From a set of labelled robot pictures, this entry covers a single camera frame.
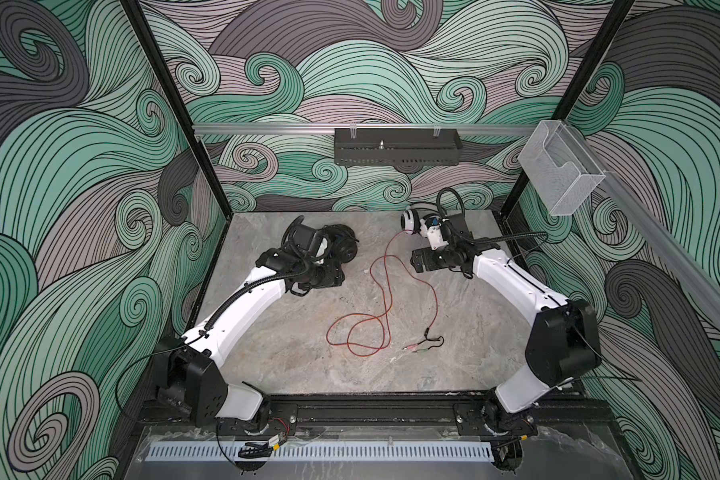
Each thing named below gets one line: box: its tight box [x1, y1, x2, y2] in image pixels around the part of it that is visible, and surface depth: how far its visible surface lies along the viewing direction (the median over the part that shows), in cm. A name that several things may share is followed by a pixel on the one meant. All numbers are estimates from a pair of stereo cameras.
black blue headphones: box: [309, 224, 359, 265], surface depth 102 cm
